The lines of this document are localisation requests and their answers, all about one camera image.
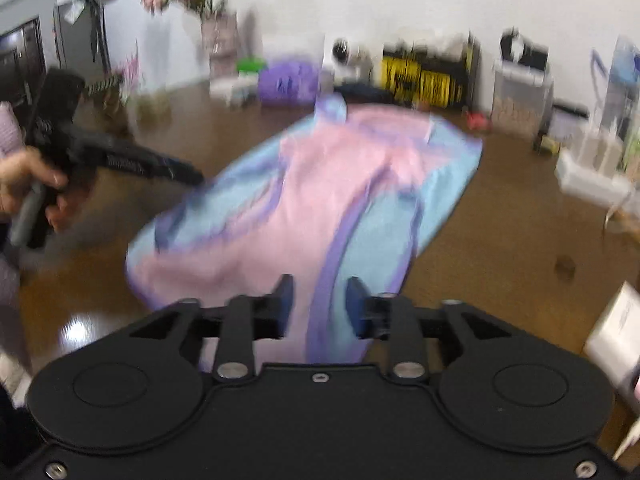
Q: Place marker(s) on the grey metal cabinet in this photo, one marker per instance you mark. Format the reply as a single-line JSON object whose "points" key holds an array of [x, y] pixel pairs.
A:
{"points": [[75, 40]]}

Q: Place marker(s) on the blue and white standing banner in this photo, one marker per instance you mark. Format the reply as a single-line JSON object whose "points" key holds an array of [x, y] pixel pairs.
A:
{"points": [[620, 85]]}

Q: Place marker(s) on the pink and blue shirt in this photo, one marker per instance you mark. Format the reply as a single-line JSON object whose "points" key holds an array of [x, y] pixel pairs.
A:
{"points": [[310, 195]]}

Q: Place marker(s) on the pale flower vase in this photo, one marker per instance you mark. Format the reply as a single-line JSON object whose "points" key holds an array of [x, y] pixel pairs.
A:
{"points": [[219, 42]]}

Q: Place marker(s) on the small red item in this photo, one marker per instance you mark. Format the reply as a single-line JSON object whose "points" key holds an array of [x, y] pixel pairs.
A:
{"points": [[477, 122]]}

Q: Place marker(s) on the clear plastic storage box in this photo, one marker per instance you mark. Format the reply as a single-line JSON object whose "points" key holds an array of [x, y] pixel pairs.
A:
{"points": [[522, 102]]}

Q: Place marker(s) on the green lidded container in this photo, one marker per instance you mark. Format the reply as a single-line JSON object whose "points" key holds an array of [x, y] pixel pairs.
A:
{"points": [[250, 66]]}

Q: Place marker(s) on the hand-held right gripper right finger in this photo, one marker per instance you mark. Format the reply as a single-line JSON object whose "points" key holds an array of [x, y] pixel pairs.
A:
{"points": [[357, 310]]}

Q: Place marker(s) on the purple bag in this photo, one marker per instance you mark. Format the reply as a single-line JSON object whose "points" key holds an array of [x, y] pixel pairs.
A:
{"points": [[289, 82]]}

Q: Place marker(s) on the white paper box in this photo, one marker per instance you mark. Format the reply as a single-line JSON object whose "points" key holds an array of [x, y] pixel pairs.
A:
{"points": [[617, 335]]}

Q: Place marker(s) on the dark door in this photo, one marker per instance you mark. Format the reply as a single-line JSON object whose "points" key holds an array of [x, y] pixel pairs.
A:
{"points": [[20, 65]]}

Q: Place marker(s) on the person's left hand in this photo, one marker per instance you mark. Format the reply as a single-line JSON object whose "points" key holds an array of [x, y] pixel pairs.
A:
{"points": [[27, 175]]}

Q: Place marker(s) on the dark navy cloth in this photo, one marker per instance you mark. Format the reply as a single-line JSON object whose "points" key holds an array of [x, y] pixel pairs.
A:
{"points": [[365, 94]]}

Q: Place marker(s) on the yellow and black crate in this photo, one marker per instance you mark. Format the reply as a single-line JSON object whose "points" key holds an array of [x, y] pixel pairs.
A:
{"points": [[425, 77]]}

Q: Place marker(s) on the white round device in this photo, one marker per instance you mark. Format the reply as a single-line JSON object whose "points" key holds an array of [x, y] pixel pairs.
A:
{"points": [[345, 55]]}

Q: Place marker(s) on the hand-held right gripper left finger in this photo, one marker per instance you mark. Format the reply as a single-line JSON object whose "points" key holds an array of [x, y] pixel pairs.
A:
{"points": [[284, 307]]}

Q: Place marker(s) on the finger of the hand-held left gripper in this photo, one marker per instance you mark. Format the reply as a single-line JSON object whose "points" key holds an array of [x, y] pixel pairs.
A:
{"points": [[150, 165]]}

